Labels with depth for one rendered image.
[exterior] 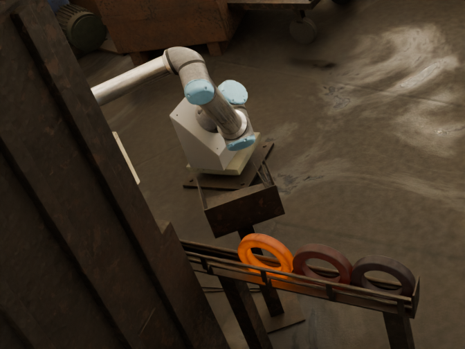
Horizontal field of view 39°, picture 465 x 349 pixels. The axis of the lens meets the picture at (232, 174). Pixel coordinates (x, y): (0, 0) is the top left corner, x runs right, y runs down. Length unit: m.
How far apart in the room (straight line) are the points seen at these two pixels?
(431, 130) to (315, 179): 0.66
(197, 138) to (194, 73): 0.75
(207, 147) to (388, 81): 1.22
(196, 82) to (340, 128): 1.25
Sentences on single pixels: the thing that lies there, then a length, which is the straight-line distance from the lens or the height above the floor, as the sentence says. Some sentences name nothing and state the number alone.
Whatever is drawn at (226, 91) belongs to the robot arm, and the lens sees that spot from 3.20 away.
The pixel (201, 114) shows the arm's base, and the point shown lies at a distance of 3.35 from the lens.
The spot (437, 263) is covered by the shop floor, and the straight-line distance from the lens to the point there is 2.83.
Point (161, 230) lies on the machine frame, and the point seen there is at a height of 0.87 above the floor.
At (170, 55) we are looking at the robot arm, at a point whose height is 0.97.
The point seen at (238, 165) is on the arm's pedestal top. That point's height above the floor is 0.12.
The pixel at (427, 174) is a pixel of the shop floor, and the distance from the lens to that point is 3.24.
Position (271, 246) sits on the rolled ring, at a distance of 1.96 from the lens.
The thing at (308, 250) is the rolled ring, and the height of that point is 0.75.
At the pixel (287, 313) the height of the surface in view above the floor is 0.01.
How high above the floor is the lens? 2.10
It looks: 36 degrees down
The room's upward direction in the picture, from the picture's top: 20 degrees counter-clockwise
